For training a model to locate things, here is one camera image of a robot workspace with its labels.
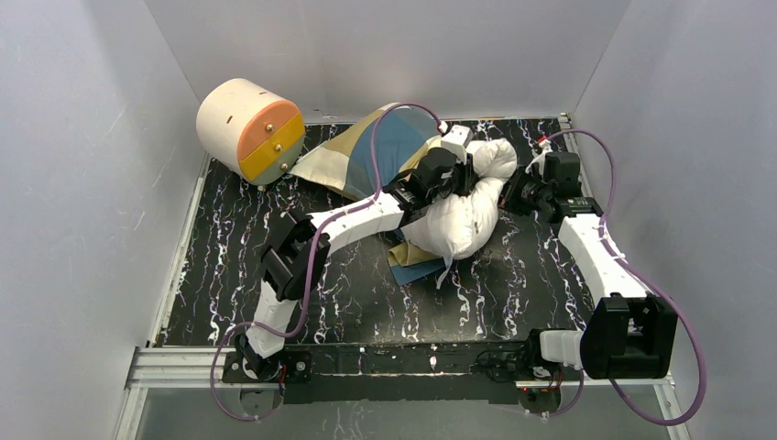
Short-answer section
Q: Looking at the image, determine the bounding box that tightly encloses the white pillow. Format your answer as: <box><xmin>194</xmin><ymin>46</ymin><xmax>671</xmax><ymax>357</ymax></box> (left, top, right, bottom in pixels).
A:
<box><xmin>401</xmin><ymin>138</ymin><xmax>518</xmax><ymax>263</ymax></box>

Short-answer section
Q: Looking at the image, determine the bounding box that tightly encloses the blue beige white pillowcase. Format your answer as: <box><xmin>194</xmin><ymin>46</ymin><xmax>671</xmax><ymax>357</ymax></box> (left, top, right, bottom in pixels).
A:
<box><xmin>290</xmin><ymin>102</ymin><xmax>451</xmax><ymax>288</ymax></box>

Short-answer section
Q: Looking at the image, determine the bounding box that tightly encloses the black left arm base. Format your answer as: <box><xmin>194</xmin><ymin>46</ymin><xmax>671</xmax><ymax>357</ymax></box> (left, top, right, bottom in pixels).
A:
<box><xmin>221</xmin><ymin>342</ymin><xmax>312</xmax><ymax>411</ymax></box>

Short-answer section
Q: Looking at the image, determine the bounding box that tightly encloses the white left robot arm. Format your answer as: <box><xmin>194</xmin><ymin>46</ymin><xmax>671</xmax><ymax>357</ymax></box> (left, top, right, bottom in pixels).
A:
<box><xmin>235</xmin><ymin>148</ymin><xmax>476</xmax><ymax>382</ymax></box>

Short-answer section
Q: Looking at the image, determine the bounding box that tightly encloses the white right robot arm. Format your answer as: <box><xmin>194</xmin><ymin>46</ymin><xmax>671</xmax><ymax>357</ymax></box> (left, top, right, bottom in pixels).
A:
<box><xmin>499</xmin><ymin>152</ymin><xmax>678</xmax><ymax>380</ymax></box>

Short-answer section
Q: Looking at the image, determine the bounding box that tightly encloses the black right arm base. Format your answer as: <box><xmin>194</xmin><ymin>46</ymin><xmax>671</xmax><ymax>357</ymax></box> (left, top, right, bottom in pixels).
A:
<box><xmin>472</xmin><ymin>341</ymin><xmax>585</xmax><ymax>420</ymax></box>

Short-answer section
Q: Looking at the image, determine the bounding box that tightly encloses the blue pillow label tag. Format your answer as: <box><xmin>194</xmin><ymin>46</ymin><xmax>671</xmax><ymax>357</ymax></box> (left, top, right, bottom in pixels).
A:
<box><xmin>435</xmin><ymin>257</ymin><xmax>454</xmax><ymax>291</ymax></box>

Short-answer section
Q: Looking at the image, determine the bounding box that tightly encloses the round cream drawer cabinet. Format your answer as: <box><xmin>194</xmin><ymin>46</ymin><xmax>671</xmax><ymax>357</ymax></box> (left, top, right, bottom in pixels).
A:
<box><xmin>196</xmin><ymin>78</ymin><xmax>305</xmax><ymax>187</ymax></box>

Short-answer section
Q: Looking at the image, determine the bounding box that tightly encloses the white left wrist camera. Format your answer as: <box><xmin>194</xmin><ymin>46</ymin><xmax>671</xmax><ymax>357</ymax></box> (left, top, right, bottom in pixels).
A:
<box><xmin>438</xmin><ymin>121</ymin><xmax>473</xmax><ymax>165</ymax></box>

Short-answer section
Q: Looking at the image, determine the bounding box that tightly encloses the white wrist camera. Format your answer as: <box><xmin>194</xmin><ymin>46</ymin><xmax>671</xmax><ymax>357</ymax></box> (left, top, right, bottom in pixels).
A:
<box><xmin>525</xmin><ymin>137</ymin><xmax>553</xmax><ymax>178</ymax></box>
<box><xmin>438</xmin><ymin>121</ymin><xmax>473</xmax><ymax>165</ymax></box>

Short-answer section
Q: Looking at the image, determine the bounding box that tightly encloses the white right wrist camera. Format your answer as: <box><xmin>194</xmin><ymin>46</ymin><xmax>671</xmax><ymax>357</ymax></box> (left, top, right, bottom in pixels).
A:
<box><xmin>525</xmin><ymin>137</ymin><xmax>553</xmax><ymax>178</ymax></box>

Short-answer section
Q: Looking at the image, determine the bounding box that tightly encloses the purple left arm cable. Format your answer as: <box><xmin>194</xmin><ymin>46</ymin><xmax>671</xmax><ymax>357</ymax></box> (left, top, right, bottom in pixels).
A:
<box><xmin>210</xmin><ymin>103</ymin><xmax>447</xmax><ymax>424</ymax></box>

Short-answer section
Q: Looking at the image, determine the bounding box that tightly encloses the aluminium table frame rail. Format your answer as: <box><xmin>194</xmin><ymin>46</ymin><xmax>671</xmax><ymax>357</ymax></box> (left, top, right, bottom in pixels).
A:
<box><xmin>113</xmin><ymin>112</ymin><xmax>694</xmax><ymax>440</ymax></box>

